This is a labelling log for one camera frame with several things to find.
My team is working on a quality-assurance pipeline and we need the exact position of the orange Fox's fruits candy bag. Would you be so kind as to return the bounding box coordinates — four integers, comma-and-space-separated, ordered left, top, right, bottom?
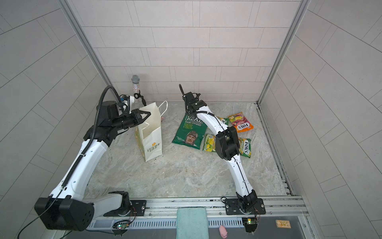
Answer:
228, 112, 254, 133

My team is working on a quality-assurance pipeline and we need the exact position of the circuit board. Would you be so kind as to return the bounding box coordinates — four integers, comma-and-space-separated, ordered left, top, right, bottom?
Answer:
242, 218, 258, 233
112, 220, 131, 237

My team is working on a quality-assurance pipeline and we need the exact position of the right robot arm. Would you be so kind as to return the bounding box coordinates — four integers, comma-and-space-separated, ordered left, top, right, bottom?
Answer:
182, 92, 266, 215

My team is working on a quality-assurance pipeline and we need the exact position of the right circuit board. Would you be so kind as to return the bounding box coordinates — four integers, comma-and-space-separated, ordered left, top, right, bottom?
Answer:
242, 218, 258, 233

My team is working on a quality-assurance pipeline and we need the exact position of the green Real crisps bag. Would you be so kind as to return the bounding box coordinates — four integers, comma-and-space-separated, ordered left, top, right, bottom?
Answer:
172, 114, 207, 149

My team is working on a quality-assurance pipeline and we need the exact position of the left circuit board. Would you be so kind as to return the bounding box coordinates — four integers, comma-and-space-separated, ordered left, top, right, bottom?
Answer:
112, 220, 131, 237

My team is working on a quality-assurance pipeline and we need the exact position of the green Fox's candy bag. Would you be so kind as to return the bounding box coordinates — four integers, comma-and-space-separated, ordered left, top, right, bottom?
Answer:
218, 117, 230, 125
239, 137, 252, 158
203, 134, 216, 152

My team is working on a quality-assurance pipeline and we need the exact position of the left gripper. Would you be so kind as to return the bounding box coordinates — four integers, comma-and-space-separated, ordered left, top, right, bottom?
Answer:
111, 109, 151, 131

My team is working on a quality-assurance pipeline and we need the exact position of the white paper bag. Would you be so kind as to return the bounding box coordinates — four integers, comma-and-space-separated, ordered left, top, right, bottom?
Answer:
135, 101, 168, 162

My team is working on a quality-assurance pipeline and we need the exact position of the teal cloth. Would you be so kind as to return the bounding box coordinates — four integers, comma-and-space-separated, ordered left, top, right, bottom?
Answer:
176, 208, 209, 239

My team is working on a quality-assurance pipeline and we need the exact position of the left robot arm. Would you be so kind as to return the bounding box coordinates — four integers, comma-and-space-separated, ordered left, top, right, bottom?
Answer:
34, 109, 151, 231

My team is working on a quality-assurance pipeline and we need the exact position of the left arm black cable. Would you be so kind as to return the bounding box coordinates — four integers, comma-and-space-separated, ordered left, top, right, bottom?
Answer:
17, 194, 60, 239

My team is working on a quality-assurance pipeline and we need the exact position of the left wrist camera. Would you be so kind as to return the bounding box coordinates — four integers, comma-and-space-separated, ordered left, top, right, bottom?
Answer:
119, 95, 135, 113

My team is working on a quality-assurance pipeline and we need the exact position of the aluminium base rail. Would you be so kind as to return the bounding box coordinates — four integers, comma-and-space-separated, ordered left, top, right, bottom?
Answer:
83, 194, 309, 221

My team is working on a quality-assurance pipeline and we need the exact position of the pink pig toy front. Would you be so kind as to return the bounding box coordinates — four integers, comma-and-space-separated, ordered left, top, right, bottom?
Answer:
218, 225, 228, 239

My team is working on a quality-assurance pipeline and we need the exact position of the glitter bottle grey cap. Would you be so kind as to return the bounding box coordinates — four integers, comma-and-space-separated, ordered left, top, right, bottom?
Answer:
131, 75, 140, 95

